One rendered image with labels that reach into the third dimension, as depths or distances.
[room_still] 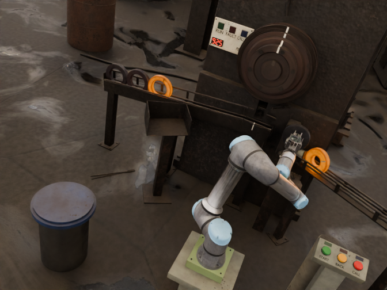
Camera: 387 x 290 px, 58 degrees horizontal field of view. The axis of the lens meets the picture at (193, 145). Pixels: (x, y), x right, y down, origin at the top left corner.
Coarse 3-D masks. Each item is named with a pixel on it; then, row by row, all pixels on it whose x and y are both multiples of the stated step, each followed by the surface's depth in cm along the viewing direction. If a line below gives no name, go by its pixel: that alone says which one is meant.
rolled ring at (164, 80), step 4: (156, 76) 247; (160, 76) 246; (164, 76) 248; (152, 80) 249; (156, 80) 248; (160, 80) 247; (164, 80) 245; (168, 80) 247; (148, 84) 252; (152, 84) 251; (168, 84) 246; (148, 88) 254; (152, 88) 253; (168, 88) 247; (172, 88) 249; (156, 92) 256; (168, 92) 249; (168, 96) 250
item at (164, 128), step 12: (156, 108) 229; (168, 108) 231; (180, 108) 232; (156, 120) 231; (168, 120) 233; (180, 120) 235; (156, 132) 220; (168, 132) 222; (180, 132) 223; (168, 144) 232; (168, 156) 238; (156, 180) 249; (144, 192) 258; (156, 192) 256; (168, 192) 264
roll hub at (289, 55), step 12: (264, 48) 197; (276, 48) 194; (252, 60) 203; (264, 60) 201; (276, 60) 198; (288, 60) 194; (252, 72) 206; (264, 72) 202; (276, 72) 199; (288, 72) 198; (264, 84) 207; (276, 84) 204; (288, 84) 200
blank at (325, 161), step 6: (312, 150) 210; (318, 150) 206; (324, 150) 206; (306, 156) 214; (312, 156) 211; (318, 156) 207; (324, 156) 203; (312, 162) 212; (324, 162) 204; (318, 168) 208; (324, 168) 204
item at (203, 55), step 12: (192, 0) 469; (204, 0) 463; (216, 0) 486; (192, 12) 477; (204, 12) 470; (192, 24) 485; (204, 24) 478; (192, 36) 493; (204, 36) 517; (180, 48) 511; (192, 48) 501; (204, 48) 526
